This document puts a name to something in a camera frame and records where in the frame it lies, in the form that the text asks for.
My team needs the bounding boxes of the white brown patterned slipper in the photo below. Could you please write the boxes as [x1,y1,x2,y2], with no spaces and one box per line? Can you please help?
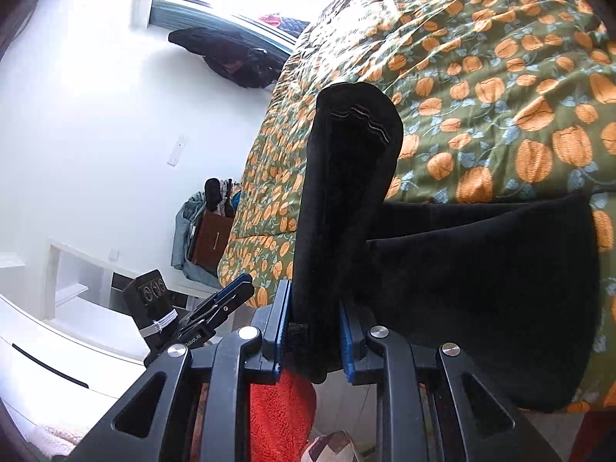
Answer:
[301,430,362,462]

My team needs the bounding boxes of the black pants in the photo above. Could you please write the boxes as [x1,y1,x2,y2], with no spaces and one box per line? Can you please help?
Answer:
[289,82,602,412]

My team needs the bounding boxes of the white cabinet with black handle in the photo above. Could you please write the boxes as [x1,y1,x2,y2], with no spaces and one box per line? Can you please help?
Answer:
[0,293,150,444]

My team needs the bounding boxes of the grey-blue cloth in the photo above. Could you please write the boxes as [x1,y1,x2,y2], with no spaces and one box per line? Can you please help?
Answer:
[171,191,223,290]

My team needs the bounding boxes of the person's red fleece clothing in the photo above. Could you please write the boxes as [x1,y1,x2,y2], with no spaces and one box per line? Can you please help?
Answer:
[248,370,318,462]

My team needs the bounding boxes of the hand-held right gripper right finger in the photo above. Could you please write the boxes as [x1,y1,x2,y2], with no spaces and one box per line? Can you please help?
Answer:
[338,301,561,462]

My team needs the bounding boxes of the green orange floral blanket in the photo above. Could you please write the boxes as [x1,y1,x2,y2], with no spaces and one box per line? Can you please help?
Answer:
[216,0,616,412]

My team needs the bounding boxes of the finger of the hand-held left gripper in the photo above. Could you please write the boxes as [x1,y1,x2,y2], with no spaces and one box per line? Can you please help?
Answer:
[185,273,256,321]
[187,298,244,336]

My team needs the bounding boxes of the white shelf unit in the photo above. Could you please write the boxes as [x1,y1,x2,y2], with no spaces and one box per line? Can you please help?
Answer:
[43,236,145,328]

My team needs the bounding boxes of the pile of dark clothes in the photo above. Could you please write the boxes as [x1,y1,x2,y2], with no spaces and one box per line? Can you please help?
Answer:
[167,26,292,90]

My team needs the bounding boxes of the small black cloth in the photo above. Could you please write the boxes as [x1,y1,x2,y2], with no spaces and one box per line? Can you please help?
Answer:
[203,178,223,213]

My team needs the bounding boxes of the white wall switch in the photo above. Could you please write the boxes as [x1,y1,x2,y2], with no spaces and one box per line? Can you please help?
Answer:
[168,136,188,167]

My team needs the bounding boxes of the blue quilted cloth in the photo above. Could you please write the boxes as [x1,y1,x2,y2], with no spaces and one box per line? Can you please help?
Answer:
[275,17,311,39]

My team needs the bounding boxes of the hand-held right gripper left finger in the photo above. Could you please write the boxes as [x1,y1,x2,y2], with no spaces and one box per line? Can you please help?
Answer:
[72,279,294,462]

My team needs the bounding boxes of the white fluffy cloth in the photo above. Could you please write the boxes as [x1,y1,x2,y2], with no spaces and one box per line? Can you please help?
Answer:
[24,421,82,458]

